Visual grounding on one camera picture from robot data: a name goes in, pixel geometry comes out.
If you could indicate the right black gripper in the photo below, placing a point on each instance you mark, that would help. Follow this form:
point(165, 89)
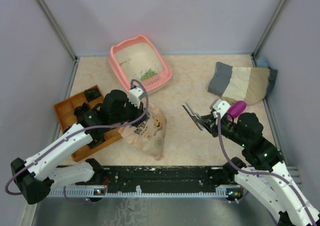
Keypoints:
point(211, 123)

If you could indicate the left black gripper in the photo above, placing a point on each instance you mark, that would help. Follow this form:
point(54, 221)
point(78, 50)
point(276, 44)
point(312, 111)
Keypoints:
point(138, 112)

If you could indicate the purple plastic scoop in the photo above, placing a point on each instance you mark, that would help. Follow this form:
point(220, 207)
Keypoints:
point(235, 110)

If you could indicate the beige cat litter bag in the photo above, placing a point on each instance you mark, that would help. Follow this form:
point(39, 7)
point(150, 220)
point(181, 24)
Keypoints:
point(149, 135)

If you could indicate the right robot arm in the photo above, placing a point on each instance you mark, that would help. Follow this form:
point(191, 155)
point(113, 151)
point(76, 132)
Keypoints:
point(270, 181)

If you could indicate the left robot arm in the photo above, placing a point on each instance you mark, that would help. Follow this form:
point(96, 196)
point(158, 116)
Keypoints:
point(38, 175)

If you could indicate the green litter pellets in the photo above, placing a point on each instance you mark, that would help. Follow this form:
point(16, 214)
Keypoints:
point(147, 74)

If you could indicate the pink litter box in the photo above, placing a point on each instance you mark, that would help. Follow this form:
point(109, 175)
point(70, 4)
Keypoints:
point(128, 58)

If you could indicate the black part in tray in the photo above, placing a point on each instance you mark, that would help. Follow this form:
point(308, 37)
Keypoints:
point(91, 94)

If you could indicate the grey beige folded cloth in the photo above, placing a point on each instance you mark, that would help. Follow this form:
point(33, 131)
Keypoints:
point(248, 84)

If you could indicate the orange compartment tray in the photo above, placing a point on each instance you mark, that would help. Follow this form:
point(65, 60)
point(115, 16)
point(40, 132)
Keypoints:
point(68, 111)

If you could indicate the blue cloth in corner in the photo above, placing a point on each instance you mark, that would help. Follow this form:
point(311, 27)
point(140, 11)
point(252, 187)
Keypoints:
point(262, 62)

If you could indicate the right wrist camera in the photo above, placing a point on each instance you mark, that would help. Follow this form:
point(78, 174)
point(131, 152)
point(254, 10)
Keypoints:
point(220, 106)

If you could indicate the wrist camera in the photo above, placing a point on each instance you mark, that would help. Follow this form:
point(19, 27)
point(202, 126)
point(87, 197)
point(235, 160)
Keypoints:
point(220, 106)
point(135, 96)

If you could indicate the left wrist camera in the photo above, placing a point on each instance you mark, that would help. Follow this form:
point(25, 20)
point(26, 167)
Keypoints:
point(135, 96)

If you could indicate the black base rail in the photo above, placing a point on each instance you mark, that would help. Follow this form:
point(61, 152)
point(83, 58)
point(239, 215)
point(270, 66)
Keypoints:
point(168, 180)

